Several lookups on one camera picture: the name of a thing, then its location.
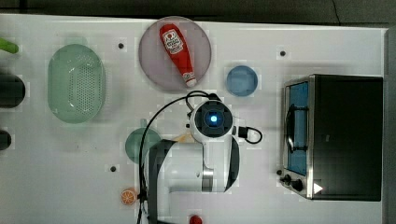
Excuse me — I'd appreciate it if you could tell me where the yellow plush banana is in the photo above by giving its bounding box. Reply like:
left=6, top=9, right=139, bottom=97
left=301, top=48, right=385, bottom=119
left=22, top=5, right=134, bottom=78
left=174, top=132, right=195, bottom=143

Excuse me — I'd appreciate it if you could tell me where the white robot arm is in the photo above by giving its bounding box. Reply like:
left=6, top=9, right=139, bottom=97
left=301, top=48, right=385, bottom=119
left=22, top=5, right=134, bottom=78
left=144, top=100, right=240, bottom=224

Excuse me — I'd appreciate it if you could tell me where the black toaster oven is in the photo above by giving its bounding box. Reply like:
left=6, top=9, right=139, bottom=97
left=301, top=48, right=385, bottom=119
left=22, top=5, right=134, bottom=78
left=277, top=74, right=384, bottom=202

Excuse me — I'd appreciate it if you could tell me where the blue round bowl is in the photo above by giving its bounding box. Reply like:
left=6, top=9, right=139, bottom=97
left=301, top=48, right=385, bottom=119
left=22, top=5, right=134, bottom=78
left=226, top=65, right=258, bottom=97

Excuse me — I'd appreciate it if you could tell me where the red plush ketchup bottle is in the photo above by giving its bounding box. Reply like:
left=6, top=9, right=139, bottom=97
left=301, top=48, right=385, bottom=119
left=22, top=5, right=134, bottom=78
left=159, top=23, right=197, bottom=87

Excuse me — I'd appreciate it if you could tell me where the red round toy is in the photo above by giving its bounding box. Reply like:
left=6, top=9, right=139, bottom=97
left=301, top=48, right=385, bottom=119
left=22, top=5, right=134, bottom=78
left=189, top=215, right=203, bottom=224

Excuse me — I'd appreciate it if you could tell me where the orange slice toy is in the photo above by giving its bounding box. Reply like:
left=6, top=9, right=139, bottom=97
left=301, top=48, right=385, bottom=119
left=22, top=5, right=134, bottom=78
left=120, top=188, right=137, bottom=205

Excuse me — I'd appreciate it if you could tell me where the green oval colander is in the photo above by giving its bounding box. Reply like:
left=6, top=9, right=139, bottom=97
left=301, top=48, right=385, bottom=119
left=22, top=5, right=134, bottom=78
left=48, top=44, right=106, bottom=124

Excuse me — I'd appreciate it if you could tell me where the black object upper left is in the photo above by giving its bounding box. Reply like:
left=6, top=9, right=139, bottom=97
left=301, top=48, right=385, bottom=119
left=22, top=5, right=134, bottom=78
left=0, top=75, right=26, bottom=108

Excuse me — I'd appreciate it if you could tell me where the black object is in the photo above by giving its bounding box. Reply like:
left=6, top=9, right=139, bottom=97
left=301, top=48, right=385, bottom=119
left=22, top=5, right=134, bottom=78
left=0, top=130, right=12, bottom=150
left=0, top=75, right=26, bottom=108

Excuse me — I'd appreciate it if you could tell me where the black object lower left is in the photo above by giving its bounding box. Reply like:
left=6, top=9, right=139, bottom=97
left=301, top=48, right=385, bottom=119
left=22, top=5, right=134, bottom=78
left=0, top=130, right=12, bottom=150

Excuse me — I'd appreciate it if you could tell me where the green toy at edge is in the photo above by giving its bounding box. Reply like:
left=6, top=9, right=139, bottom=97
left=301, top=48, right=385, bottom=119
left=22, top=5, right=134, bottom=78
left=0, top=38, right=19, bottom=54

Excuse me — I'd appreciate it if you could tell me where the green cup with handle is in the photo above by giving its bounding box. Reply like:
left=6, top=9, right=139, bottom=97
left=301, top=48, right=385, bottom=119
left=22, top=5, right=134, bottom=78
left=125, top=119, right=162, bottom=164

